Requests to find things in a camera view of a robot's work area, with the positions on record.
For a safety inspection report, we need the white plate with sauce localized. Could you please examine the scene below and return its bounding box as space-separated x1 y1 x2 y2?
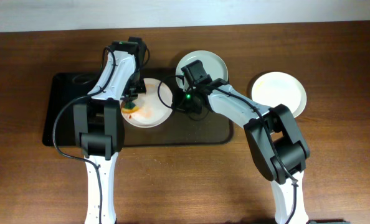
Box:
121 78 173 128

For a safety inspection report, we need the white plate at side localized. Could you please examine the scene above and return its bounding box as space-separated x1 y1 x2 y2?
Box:
250 72 307 118

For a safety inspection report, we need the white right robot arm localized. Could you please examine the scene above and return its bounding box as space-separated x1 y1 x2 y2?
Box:
179 60 310 223

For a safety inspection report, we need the grey-white plate with sauce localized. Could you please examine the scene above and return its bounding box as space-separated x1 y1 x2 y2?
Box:
176 50 229 91

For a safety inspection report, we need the brown plastic tray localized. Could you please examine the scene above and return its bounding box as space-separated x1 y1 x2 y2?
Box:
123 68 234 147

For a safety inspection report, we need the yellow green sponge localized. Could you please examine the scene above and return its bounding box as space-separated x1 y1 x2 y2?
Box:
121 101 140 114

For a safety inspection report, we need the black object bottom edge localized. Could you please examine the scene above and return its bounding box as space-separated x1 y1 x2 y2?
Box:
306 220 351 224

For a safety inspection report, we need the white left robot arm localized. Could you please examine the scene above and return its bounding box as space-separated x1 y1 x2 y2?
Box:
73 37 147 223

